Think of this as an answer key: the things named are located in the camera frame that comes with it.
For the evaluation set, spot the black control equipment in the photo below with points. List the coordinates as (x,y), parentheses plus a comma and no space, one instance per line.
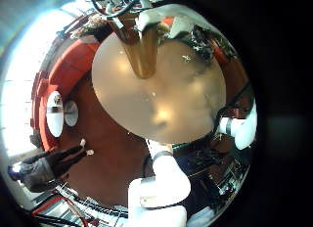
(215,174)

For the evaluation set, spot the orange curved sofa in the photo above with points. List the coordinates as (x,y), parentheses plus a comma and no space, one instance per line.
(65,73)

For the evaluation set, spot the small white round table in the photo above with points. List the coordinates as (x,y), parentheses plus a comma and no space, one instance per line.
(71,113)

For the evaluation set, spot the large white oval table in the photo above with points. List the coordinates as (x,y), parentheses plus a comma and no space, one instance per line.
(54,114)

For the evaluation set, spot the person in dark clothes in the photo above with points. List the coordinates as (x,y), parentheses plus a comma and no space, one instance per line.
(42,170)

